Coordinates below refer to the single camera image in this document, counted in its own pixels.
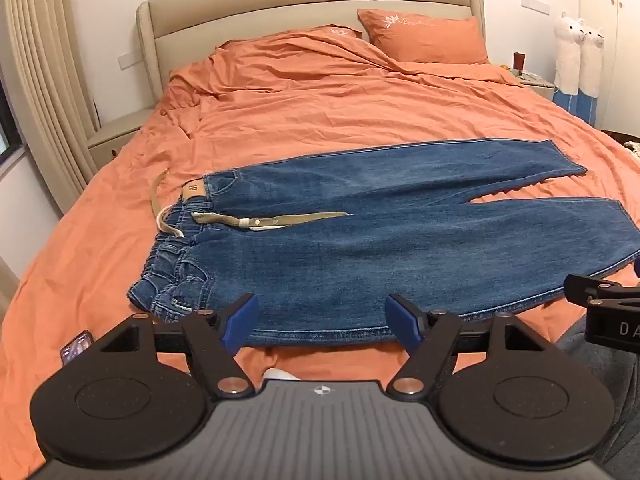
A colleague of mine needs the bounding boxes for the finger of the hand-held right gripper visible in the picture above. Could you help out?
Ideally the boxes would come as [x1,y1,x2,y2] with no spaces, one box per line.
[564,271,640,312]

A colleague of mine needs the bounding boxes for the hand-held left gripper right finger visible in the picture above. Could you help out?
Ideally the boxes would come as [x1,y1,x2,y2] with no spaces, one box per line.
[385,292,548,400]

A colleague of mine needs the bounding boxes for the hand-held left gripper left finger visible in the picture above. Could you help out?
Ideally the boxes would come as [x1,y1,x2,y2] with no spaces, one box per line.
[95,292,261,400]

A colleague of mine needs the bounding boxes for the blue denim pants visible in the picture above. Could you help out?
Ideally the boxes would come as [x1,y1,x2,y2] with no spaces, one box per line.
[127,138,640,350]

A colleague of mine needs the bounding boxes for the khaki fabric belt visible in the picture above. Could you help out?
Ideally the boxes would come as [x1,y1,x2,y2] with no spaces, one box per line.
[149,170,348,236]

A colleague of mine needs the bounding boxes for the person's grey trousers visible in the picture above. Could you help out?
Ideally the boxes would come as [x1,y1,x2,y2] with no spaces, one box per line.
[555,317,640,480]

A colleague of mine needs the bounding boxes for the white cloth piece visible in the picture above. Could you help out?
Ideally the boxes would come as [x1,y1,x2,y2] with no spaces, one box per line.
[262,367,303,383]

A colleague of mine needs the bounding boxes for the smartphone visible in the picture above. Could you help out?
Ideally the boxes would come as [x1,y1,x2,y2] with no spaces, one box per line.
[60,330,96,366]

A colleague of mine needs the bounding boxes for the beige nightstand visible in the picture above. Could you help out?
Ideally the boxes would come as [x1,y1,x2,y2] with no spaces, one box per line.
[515,72,558,103]
[87,107,156,166]

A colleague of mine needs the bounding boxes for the orange duvet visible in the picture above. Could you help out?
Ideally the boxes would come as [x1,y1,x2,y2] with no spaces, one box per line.
[0,22,640,471]

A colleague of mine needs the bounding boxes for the white wardrobe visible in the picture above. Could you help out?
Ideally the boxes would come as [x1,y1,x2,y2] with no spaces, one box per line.
[597,0,640,133]

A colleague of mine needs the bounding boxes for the orange pillow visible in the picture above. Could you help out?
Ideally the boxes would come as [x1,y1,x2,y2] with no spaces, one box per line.
[356,8,491,66]

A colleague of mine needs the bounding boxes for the window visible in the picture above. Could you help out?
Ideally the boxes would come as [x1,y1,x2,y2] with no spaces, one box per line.
[0,95,26,161]

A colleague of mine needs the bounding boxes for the beige upholstered headboard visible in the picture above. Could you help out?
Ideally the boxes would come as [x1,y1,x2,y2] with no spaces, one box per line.
[136,0,486,111]

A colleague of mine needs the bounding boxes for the beige curtain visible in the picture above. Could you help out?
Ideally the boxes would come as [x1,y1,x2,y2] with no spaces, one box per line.
[0,0,101,216]

